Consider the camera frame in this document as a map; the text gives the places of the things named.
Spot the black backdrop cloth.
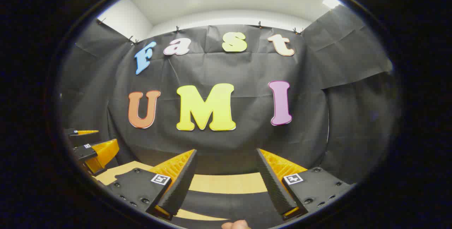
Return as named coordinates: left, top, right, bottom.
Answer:
left=58, top=5, right=401, bottom=187

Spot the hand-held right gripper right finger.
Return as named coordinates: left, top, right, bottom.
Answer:
left=257, top=148, right=355, bottom=221

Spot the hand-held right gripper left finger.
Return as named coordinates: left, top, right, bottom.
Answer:
left=106, top=149, right=197, bottom=221

